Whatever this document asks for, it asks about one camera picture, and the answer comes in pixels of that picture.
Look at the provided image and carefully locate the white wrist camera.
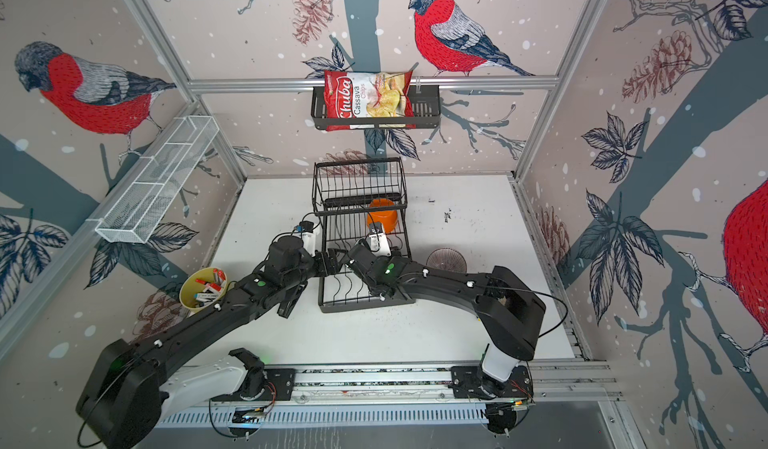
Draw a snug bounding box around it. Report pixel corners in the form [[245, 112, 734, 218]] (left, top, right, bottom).
[[295, 220, 318, 256], [367, 222, 391, 256]]

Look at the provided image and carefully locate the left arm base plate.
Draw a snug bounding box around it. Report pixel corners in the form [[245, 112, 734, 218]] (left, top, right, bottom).
[[213, 367, 297, 403]]

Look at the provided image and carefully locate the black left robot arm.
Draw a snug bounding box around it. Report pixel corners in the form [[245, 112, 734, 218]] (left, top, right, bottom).
[[76, 235, 342, 448]]

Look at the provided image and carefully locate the pink patterned glass bowl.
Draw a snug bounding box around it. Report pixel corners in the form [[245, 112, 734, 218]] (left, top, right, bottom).
[[426, 248, 467, 273]]

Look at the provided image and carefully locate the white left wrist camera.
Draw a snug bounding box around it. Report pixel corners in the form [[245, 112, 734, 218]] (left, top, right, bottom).
[[295, 220, 318, 256]]

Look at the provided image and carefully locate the yellow cup with markers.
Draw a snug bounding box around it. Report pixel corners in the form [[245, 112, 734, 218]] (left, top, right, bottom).
[[179, 267, 228, 314]]

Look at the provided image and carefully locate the white wire mesh shelf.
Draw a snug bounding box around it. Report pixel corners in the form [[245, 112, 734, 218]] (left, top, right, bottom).
[[95, 115, 219, 243]]

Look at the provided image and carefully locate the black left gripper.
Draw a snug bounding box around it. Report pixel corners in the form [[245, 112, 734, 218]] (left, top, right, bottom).
[[283, 247, 350, 290]]

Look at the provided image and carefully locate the black wall basket shelf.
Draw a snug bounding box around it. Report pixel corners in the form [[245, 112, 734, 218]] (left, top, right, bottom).
[[310, 86, 441, 131]]

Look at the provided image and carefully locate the red cassava chips bag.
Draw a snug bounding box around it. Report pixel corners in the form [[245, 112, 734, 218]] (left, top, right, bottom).
[[323, 71, 414, 131]]

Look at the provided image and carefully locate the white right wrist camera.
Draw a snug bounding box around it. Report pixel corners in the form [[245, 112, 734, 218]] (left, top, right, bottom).
[[367, 222, 391, 256]]

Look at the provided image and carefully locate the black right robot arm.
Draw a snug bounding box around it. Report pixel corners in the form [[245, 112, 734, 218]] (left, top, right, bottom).
[[341, 241, 546, 382]]

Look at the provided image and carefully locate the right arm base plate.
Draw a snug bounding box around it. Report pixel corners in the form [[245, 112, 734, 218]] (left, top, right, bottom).
[[448, 365, 534, 400]]

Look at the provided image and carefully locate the black stapler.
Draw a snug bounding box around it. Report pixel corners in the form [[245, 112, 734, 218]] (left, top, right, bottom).
[[277, 285, 306, 319]]

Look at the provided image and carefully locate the black wire dish rack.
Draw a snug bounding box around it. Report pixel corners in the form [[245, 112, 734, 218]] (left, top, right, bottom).
[[312, 157, 413, 313]]

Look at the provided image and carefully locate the orange plastic bowl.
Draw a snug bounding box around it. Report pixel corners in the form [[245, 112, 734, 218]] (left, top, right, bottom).
[[366, 198, 398, 234]]

